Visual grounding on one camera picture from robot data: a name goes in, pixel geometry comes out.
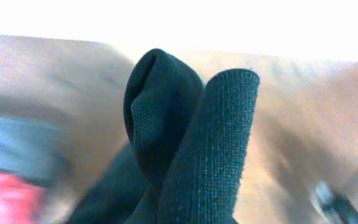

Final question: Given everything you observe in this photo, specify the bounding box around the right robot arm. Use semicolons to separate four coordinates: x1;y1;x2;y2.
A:
311;168;358;224

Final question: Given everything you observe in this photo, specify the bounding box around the grey folded garment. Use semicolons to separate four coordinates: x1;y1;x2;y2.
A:
0;116;68;188

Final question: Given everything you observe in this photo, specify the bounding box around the black polo shirt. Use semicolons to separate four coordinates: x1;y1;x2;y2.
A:
68;49;260;224

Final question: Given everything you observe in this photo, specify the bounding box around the red folded shirt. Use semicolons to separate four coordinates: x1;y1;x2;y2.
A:
0;172;46;224

